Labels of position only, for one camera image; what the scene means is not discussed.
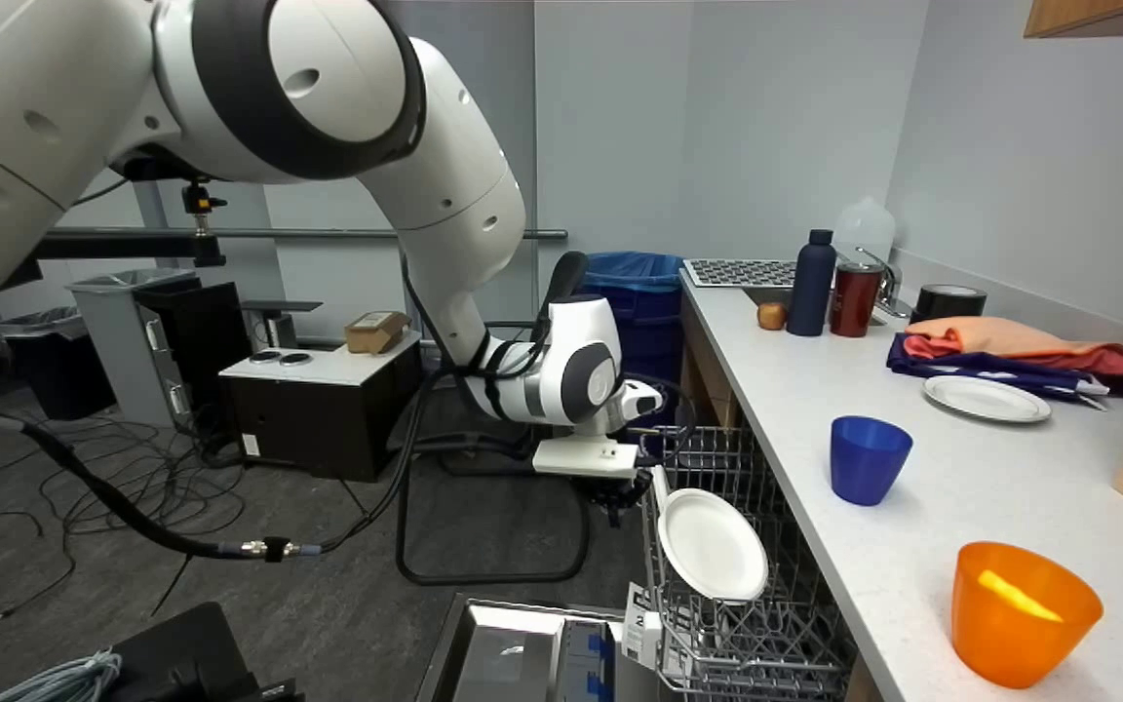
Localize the white plate in rack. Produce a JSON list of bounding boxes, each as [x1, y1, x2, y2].
[[657, 488, 767, 606]]

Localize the orange fruit on counter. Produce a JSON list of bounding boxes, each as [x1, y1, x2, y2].
[[756, 302, 789, 332]]

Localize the navy blue water bottle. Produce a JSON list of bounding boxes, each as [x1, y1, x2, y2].
[[789, 232, 836, 335]]

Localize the wire dishwasher top rack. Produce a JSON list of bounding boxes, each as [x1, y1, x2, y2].
[[622, 424, 854, 702]]

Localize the black low cabinet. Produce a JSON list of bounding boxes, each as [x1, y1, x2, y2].
[[220, 335, 422, 480]]

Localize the small cardboard box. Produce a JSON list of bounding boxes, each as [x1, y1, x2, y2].
[[342, 311, 405, 356]]

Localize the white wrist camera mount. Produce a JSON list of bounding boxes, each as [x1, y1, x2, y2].
[[531, 436, 637, 480]]

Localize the orange plastic cup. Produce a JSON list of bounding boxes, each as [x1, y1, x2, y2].
[[953, 543, 1104, 691]]

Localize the open dishwasher door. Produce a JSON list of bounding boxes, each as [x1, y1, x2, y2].
[[414, 596, 661, 702]]

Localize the clear plastic jug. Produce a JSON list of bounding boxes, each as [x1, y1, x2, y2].
[[836, 198, 896, 267]]

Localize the white plate on counter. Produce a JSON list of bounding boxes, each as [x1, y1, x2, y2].
[[921, 375, 1055, 424]]

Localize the orange and blue cloths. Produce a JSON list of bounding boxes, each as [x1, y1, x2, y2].
[[884, 317, 1123, 404]]

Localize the red travel tumbler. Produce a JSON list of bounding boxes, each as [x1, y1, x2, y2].
[[832, 268, 882, 335]]

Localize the blue plastic cup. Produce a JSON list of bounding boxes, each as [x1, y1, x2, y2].
[[832, 417, 914, 509]]

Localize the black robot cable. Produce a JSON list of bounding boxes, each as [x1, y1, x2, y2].
[[0, 404, 333, 567]]

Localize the blue recycling bin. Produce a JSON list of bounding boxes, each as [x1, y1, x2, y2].
[[580, 249, 681, 382]]

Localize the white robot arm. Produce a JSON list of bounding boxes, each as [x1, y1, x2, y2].
[[0, 0, 661, 428]]

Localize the black round container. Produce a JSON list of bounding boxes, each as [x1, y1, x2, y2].
[[914, 284, 987, 322]]

